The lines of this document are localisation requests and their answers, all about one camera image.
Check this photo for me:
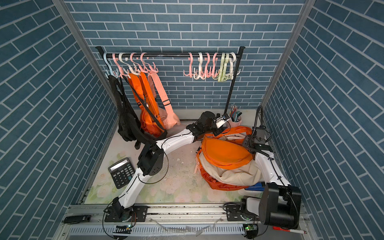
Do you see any white hook middle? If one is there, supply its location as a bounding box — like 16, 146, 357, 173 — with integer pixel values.
193, 53, 206, 80

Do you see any black bag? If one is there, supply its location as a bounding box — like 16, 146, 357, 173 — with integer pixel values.
108, 76, 168, 150

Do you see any white hook right end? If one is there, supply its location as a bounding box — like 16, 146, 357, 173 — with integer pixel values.
229, 52, 237, 80

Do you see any beige bag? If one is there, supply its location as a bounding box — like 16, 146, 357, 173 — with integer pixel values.
197, 133, 265, 187

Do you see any black remote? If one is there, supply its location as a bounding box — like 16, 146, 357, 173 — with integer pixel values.
63, 215, 91, 224

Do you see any pink hook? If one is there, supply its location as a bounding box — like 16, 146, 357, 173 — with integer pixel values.
210, 53, 218, 78
203, 53, 212, 80
183, 53, 194, 78

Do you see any pink metal pen bucket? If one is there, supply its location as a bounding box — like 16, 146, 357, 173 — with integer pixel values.
229, 105, 242, 128

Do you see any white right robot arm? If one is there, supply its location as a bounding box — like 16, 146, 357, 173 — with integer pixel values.
243, 126, 302, 229

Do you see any green hook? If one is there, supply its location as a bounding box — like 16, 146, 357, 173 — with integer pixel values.
218, 53, 226, 82
224, 53, 232, 81

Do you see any blue card device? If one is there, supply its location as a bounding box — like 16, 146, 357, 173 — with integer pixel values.
245, 182, 266, 192

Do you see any orange bag left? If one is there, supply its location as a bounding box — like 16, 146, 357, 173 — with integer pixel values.
128, 73, 167, 139

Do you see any dark orange bag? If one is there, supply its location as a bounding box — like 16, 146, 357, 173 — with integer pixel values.
197, 149, 248, 191

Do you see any light blue hook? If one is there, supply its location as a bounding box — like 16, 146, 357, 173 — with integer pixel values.
103, 53, 115, 76

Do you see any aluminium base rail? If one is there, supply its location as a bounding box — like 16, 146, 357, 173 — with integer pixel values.
53, 203, 317, 240

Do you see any red white marker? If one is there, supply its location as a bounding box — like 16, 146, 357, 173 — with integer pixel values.
273, 226, 307, 235

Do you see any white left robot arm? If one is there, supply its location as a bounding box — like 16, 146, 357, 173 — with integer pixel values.
103, 111, 230, 223

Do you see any black calculator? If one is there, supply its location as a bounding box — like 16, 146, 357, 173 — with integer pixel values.
108, 158, 135, 189

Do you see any black clothes rack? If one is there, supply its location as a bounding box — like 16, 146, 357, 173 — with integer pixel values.
95, 46, 246, 113

